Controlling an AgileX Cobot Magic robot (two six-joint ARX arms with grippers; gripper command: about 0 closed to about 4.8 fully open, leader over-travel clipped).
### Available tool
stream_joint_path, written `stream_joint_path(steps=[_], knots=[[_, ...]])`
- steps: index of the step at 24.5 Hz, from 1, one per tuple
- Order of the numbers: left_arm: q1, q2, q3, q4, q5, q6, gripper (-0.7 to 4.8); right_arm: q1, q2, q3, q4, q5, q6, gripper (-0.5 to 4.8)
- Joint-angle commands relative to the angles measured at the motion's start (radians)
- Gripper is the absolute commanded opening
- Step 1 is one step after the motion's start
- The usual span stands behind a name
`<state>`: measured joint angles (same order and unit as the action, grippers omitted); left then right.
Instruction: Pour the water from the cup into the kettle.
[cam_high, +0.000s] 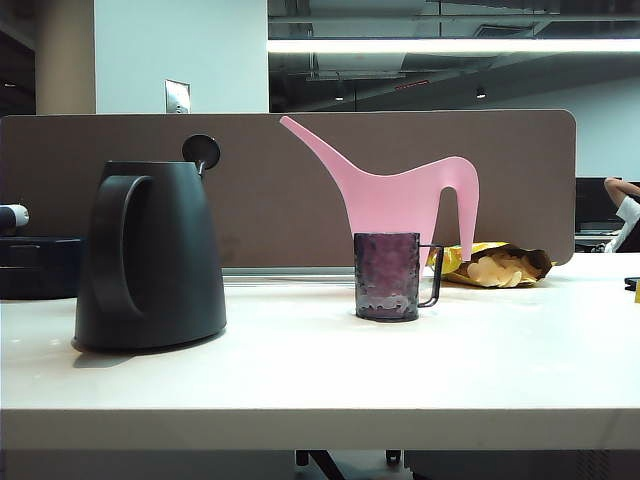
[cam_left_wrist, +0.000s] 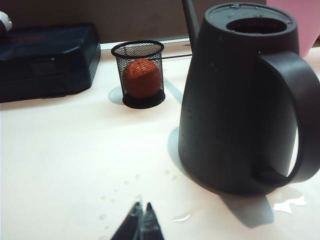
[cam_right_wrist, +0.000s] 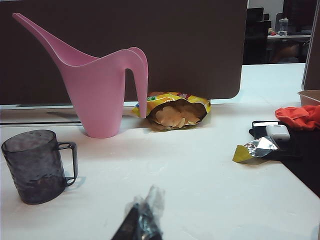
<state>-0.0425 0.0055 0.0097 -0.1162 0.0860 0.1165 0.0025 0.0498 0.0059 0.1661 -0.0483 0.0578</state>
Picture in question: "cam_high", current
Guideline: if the black monitor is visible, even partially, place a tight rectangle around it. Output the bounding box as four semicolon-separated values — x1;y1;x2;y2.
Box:
574;177;624;234

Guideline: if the white and black cylinder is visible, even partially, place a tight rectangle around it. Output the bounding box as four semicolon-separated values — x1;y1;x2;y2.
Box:
0;203;30;236

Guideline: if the black table leg frame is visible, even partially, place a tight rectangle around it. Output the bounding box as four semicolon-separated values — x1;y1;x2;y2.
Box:
294;449;404;480

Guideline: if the black box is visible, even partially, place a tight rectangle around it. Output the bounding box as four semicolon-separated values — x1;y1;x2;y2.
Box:
0;235;84;301

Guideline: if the black kettle with spout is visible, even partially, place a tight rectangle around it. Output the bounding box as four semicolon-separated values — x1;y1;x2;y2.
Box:
73;133;228;352

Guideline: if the pink plastic watering can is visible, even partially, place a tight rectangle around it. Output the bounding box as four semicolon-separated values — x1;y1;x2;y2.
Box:
279;115;481;281

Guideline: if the person in white shirt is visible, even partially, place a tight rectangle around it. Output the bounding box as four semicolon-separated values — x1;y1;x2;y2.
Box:
603;176;640;254

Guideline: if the brown desk divider panel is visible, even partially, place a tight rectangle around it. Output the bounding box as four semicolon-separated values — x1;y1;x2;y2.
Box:
0;108;577;269

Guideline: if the purple textured glass cup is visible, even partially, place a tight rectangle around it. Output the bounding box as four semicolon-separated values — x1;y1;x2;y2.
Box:
353;231;445;323

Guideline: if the silver wall plate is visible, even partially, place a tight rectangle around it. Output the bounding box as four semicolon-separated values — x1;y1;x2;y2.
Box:
164;78;192;114

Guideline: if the yellow potato chip bag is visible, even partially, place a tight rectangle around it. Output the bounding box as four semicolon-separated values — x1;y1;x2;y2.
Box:
427;241;557;290

